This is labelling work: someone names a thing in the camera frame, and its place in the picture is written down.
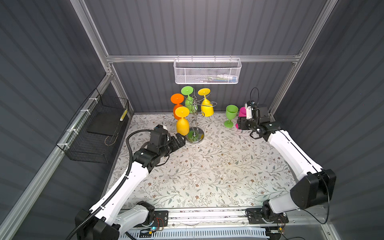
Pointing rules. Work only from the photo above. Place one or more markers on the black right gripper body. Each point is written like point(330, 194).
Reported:
point(246, 124)

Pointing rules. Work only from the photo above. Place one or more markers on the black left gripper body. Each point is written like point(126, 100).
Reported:
point(168, 148)

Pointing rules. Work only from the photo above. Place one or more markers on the yellow wine glass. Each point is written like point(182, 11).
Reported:
point(183, 126)
point(206, 106)

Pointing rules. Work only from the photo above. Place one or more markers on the pink wine glass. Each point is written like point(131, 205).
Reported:
point(242, 113)

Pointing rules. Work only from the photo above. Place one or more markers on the chrome wine glass rack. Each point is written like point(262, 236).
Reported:
point(196, 134)

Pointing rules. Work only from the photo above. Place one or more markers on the green wine glass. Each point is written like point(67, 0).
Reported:
point(231, 113)
point(190, 101)

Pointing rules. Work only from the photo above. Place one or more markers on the orange wine glass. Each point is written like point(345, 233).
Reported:
point(177, 99)

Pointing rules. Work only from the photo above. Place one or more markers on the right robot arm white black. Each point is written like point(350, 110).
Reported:
point(314, 186)

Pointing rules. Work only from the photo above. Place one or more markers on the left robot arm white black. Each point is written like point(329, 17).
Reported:
point(104, 220)

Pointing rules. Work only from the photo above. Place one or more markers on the yellow marker in basket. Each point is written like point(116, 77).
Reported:
point(123, 115)

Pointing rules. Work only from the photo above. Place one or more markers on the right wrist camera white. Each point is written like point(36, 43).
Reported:
point(251, 109)

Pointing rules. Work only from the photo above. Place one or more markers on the black wire basket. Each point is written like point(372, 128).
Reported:
point(96, 131)

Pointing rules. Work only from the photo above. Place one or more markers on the white wire mesh basket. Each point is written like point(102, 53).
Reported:
point(207, 71)

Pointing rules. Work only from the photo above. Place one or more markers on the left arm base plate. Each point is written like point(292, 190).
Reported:
point(159, 219)

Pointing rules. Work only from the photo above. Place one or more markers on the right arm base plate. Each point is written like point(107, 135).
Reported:
point(258, 215)

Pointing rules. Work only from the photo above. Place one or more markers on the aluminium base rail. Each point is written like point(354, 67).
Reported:
point(234, 217)

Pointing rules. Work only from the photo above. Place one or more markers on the white vented cable duct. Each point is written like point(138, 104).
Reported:
point(243, 233)

